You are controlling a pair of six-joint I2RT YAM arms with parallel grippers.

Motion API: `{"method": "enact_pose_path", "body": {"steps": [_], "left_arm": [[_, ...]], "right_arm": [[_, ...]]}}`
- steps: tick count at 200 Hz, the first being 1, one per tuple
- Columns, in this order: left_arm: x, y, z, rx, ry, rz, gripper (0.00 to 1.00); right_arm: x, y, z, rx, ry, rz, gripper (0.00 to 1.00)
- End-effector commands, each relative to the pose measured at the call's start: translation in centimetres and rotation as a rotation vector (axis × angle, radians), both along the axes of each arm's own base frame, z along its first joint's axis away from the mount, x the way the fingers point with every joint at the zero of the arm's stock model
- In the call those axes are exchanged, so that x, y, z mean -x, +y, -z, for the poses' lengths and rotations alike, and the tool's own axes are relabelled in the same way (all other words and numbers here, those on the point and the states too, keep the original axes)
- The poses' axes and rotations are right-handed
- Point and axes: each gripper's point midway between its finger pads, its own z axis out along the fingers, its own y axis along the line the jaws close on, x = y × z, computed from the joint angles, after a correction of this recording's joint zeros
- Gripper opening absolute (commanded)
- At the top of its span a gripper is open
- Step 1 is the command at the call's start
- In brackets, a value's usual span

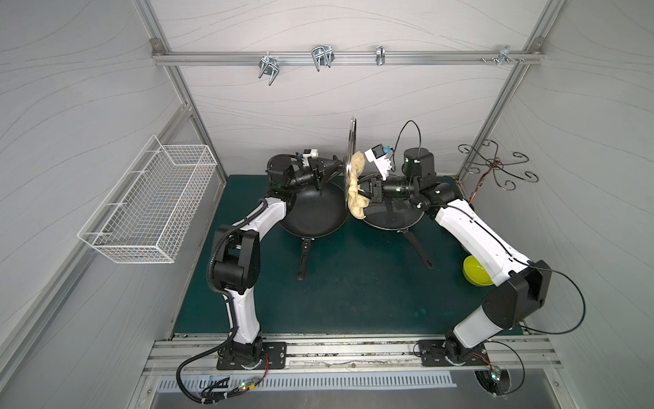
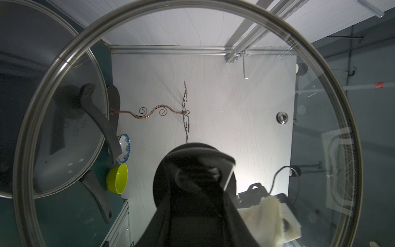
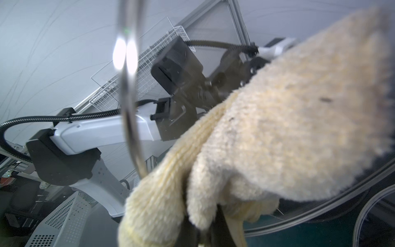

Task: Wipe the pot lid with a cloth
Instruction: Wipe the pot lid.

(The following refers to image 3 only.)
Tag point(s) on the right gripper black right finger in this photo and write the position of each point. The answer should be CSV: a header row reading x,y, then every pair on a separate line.
x,y
219,231

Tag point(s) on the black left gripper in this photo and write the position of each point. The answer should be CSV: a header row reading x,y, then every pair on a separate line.
x,y
180,73

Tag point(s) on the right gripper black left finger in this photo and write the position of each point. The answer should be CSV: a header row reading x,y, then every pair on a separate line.
x,y
189,235

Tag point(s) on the glass pot lid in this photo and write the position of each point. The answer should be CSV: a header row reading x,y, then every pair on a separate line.
x,y
125,60
291,213

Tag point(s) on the yellow cleaning cloth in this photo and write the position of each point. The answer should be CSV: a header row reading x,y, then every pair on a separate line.
x,y
303,129

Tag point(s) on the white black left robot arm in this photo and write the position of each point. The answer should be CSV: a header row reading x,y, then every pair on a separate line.
x,y
68,154

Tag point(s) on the white wire basket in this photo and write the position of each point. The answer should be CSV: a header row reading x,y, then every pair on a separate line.
x,y
107,97

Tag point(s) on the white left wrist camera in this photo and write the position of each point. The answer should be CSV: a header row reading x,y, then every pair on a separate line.
x,y
276,47

